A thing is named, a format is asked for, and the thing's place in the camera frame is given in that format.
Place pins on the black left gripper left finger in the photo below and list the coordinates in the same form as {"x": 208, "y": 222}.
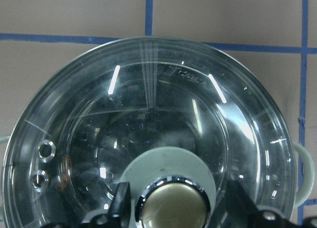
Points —
{"x": 121, "y": 204}

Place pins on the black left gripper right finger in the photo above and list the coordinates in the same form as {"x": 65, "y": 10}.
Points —
{"x": 239, "y": 206}

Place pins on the glass pot lid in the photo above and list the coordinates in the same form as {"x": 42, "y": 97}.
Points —
{"x": 174, "y": 118}

